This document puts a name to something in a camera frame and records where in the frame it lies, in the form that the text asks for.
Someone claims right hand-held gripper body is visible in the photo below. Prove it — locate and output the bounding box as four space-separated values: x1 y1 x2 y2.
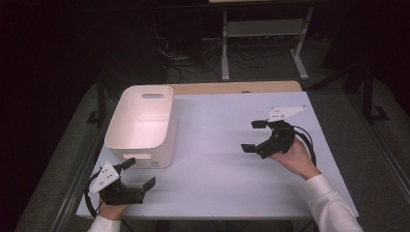
255 103 308 160

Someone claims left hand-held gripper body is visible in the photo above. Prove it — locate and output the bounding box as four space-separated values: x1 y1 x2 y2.
87 160 147 206

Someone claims person's right hand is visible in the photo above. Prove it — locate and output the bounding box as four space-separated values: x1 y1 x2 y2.
269 138 322 181

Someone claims person's left hand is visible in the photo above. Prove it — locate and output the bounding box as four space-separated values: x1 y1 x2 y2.
97 202 132 220

